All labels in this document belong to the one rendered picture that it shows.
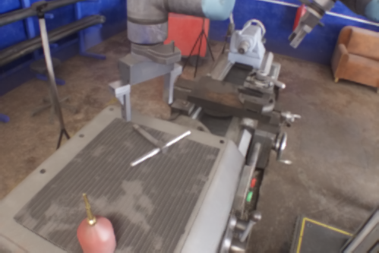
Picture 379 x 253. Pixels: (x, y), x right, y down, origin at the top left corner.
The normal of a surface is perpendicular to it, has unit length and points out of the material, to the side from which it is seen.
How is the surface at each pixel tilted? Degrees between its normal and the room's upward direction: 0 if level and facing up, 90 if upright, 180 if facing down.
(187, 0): 101
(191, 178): 0
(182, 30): 90
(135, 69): 90
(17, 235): 0
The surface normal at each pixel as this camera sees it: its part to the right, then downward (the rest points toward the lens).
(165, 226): 0.07, -0.83
